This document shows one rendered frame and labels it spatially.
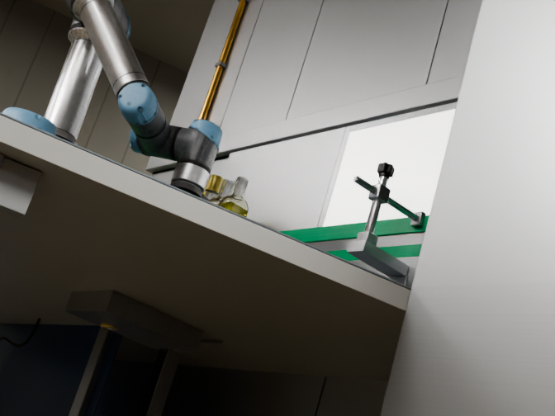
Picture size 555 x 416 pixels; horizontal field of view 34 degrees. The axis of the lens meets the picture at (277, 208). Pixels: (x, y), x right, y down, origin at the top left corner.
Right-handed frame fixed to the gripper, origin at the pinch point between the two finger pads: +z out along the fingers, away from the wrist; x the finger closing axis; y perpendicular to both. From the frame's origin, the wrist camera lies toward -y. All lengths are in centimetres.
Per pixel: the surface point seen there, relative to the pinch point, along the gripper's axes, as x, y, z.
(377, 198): -55, 5, -14
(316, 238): -28.3, 17.2, -13.2
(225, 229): -65, -29, 8
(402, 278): -56, 14, -3
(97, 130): 292, 110, -140
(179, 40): 254, 119, -197
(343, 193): -12.8, 34.1, -33.1
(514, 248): -91, -3, 1
